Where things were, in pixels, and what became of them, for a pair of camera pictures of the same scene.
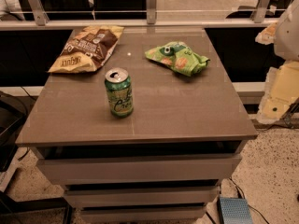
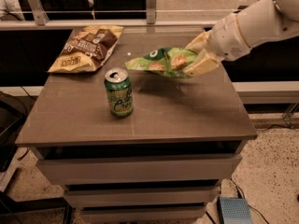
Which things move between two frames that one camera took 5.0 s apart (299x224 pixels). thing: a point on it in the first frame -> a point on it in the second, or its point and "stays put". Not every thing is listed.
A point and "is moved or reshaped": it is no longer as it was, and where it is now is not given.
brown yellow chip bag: (89, 48) stays put
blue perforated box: (234, 210) stays put
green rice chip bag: (178, 56) is moved or reshaped
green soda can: (119, 88) stays put
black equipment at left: (13, 114) stays put
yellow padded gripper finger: (267, 35) -> (226, 37)
